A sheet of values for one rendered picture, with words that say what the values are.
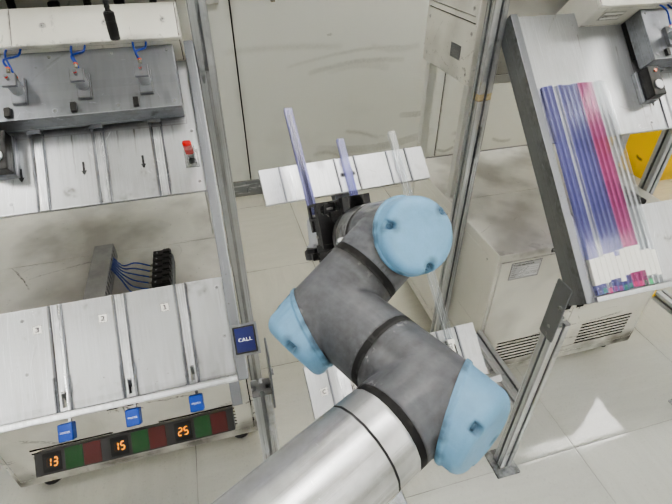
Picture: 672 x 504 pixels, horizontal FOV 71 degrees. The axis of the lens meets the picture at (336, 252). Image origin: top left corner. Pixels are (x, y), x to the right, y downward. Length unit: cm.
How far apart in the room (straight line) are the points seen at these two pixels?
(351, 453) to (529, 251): 121
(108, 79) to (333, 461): 87
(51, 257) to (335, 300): 124
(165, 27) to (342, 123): 191
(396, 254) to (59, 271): 120
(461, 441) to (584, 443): 152
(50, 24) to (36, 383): 66
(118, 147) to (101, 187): 9
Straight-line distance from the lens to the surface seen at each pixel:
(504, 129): 339
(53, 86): 107
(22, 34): 111
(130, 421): 95
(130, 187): 101
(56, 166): 107
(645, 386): 214
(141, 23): 108
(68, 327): 99
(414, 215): 43
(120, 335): 96
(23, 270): 156
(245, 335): 89
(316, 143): 286
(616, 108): 140
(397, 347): 38
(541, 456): 178
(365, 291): 43
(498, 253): 144
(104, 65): 106
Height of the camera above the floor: 144
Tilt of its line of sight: 37 degrees down
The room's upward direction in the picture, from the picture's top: straight up
